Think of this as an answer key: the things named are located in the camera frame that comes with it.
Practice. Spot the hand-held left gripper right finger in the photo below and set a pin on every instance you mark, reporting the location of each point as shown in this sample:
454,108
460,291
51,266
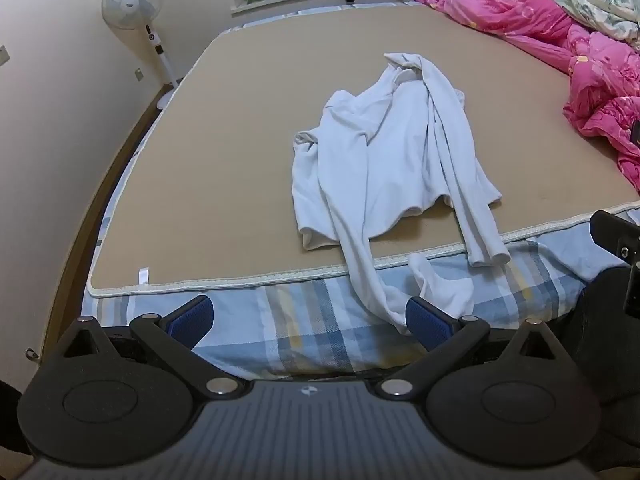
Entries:
425,321

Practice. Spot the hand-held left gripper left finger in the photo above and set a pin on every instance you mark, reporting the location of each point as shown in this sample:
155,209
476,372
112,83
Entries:
192,319

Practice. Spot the white long-sleeved shirt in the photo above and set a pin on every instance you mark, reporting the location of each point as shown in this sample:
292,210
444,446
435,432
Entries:
400,160

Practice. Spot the small black object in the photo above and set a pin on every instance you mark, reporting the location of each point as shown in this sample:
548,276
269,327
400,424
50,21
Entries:
635,132

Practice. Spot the blue plaid bed sheet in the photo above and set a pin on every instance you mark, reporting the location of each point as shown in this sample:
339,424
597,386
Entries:
310,325

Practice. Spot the tan bed mat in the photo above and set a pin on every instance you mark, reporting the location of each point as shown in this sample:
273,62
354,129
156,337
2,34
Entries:
225,160

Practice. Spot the white floral quilt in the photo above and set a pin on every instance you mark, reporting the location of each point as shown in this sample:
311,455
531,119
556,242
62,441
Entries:
600,0

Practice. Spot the pink floral quilt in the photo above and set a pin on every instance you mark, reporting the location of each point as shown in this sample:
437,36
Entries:
525,15

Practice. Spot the white standing fan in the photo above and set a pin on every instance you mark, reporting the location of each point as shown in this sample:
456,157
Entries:
131,0

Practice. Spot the wall switch plate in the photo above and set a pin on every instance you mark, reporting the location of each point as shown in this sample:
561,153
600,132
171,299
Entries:
3,56

